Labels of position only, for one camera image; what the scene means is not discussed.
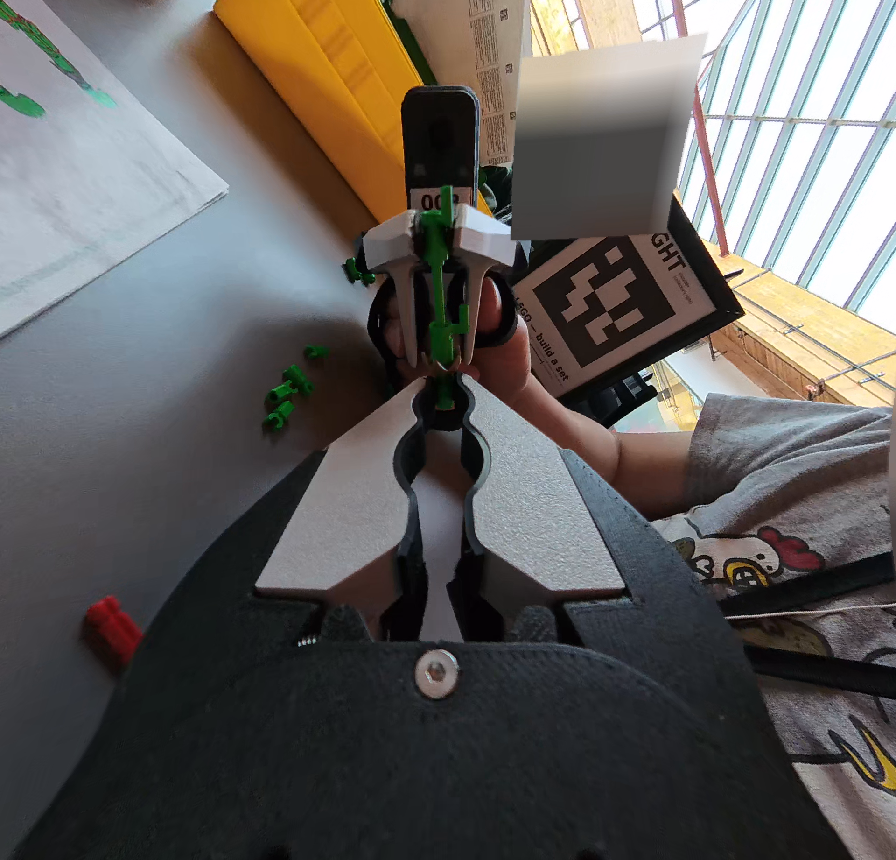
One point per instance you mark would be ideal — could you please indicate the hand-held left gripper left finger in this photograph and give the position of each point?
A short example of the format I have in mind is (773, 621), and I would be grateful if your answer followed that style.
(343, 524)

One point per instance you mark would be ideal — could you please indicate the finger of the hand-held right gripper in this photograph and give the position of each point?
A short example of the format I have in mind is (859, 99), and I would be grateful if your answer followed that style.
(483, 237)
(392, 244)

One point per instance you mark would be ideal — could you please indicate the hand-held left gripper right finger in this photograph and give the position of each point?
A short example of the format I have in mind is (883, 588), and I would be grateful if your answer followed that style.
(539, 524)

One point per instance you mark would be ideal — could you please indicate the green lego bamboo stalk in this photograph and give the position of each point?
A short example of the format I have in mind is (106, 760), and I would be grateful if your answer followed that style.
(437, 293)

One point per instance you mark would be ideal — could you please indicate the red lego piece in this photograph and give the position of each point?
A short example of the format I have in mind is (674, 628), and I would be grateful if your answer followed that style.
(112, 629)

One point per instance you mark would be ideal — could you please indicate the lego instruction booklet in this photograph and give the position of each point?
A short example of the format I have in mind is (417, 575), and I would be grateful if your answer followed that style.
(91, 195)

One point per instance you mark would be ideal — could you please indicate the person's right hand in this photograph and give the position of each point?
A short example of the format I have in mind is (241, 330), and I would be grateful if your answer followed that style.
(504, 377)

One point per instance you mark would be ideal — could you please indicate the white printed leaflet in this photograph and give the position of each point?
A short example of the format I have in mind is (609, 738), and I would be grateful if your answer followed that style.
(483, 33)

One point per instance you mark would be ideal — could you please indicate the black framed marker sign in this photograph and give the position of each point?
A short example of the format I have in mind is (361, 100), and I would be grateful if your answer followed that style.
(595, 300)

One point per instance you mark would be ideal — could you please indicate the yellow plastic bin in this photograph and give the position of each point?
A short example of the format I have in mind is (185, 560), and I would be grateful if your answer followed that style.
(315, 47)

